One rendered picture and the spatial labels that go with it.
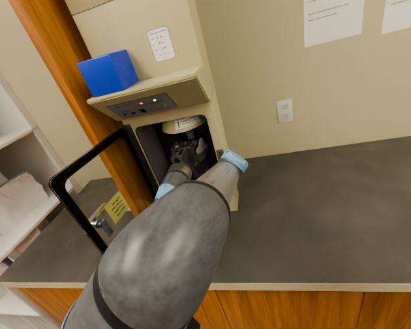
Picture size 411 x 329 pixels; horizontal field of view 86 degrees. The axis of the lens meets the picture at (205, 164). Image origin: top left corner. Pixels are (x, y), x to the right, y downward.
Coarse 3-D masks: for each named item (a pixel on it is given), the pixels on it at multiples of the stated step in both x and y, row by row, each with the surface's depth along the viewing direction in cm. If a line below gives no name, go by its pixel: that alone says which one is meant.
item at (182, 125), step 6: (174, 120) 76; (180, 120) 75; (186, 120) 76; (192, 120) 76; (198, 120) 77; (204, 120) 79; (162, 126) 81; (168, 126) 78; (174, 126) 76; (180, 126) 76; (186, 126) 76; (192, 126) 76; (168, 132) 78; (174, 132) 77; (180, 132) 76
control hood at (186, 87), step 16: (144, 80) 65; (160, 80) 57; (176, 80) 54; (192, 80) 54; (112, 96) 59; (128, 96) 59; (144, 96) 59; (176, 96) 61; (192, 96) 61; (208, 96) 64; (112, 112) 67
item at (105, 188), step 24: (120, 144) 73; (96, 168) 64; (120, 168) 72; (72, 192) 57; (96, 192) 63; (120, 192) 72; (144, 192) 83; (72, 216) 57; (96, 216) 63; (120, 216) 71
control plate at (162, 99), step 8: (152, 96) 60; (160, 96) 60; (168, 96) 60; (120, 104) 63; (128, 104) 63; (136, 104) 63; (144, 104) 64; (152, 104) 64; (160, 104) 64; (168, 104) 65; (176, 104) 65; (120, 112) 67; (128, 112) 67; (136, 112) 68; (144, 112) 68; (152, 112) 69
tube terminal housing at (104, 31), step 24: (120, 0) 56; (144, 0) 56; (168, 0) 55; (192, 0) 60; (96, 24) 60; (120, 24) 59; (144, 24) 59; (168, 24) 58; (192, 24) 57; (96, 48) 64; (120, 48) 63; (144, 48) 62; (192, 48) 60; (144, 72) 66; (168, 72) 65; (216, 96) 76; (144, 120) 74; (168, 120) 73; (216, 120) 71; (216, 144) 75
